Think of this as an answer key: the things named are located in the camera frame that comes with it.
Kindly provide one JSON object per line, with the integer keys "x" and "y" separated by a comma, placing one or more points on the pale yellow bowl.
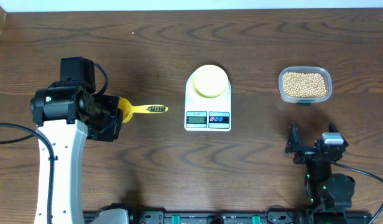
{"x": 209, "y": 81}

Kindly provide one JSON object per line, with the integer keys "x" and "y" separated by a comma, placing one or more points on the yellow measuring scoop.
{"x": 129, "y": 109}

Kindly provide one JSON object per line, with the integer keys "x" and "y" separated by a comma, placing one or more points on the white digital kitchen scale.
{"x": 207, "y": 114}

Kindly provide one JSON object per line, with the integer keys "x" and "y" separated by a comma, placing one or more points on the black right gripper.
{"x": 293, "y": 146}

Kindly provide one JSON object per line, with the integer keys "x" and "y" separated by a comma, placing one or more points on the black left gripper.
{"x": 112, "y": 128}

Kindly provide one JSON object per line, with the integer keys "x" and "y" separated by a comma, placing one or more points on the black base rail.
{"x": 273, "y": 216}

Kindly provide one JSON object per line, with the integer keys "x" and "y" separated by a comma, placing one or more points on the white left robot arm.
{"x": 68, "y": 113}

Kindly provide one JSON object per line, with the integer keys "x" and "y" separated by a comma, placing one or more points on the clear plastic container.
{"x": 305, "y": 69}

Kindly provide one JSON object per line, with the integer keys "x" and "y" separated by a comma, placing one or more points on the soybeans pile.
{"x": 304, "y": 85}

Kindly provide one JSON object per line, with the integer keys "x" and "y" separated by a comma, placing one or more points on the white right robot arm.
{"x": 331, "y": 194}

